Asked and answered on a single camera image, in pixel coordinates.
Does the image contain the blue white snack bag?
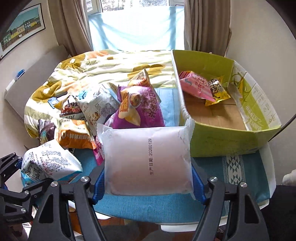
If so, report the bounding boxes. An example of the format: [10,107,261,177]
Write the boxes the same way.
[21,140,83,186]

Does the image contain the dark brown snack bag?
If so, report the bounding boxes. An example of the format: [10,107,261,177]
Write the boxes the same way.
[38,119,56,145]

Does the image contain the orange snack bag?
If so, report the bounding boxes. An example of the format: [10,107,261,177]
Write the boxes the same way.
[54,118,97,150]

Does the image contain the white translucent snack packet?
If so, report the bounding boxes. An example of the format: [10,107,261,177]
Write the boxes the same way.
[97,118,195,196]

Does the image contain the gold chocolate pillows snack bag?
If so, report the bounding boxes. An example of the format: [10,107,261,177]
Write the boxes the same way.
[205,76,231,106]

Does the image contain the purple snack bag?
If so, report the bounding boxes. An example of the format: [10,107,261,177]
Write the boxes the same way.
[111,86,165,129]

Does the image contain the pink striped snack bag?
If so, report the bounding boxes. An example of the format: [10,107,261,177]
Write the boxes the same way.
[179,71,215,102]

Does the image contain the strawberry pink snack bag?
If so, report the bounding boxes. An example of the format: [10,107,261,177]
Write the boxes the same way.
[93,138,104,166]

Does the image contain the blue patterned tablecloth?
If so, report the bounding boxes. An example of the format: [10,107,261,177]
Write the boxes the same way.
[69,87,277,225]

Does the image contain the grey headboard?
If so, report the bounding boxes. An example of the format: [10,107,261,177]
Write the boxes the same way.
[4,45,69,120]

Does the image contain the blue tag on duvet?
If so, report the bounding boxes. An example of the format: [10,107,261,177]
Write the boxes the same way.
[48,97,59,109]

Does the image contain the black white snack bag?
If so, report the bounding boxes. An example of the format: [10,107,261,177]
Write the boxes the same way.
[54,95,85,120]

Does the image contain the green cardboard box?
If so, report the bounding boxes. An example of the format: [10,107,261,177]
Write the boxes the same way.
[172,50,281,157]

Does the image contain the white grey snack bag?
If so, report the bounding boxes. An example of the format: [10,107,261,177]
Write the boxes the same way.
[74,84,119,136]

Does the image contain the blue white object on headboard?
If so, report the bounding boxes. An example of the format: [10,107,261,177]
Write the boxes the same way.
[5,69,25,92]

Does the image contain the floral striped duvet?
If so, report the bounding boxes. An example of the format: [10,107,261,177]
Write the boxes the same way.
[23,50,176,138]

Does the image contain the cream orange chips bag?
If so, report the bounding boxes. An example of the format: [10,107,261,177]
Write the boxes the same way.
[127,68,162,103]

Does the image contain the framed landscape picture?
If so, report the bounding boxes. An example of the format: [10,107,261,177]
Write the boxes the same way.
[1,3,46,60]

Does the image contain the left beige curtain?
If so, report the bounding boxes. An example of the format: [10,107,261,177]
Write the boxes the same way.
[48,0,93,56]

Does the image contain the beige curtain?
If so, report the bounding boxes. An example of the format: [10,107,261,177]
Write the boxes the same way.
[184,0,231,56]
[48,0,93,56]

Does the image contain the right beige curtain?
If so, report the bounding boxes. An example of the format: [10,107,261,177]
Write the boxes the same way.
[184,0,231,56]

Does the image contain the light blue window cloth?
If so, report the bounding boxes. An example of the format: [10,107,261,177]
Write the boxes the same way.
[89,6,184,51]

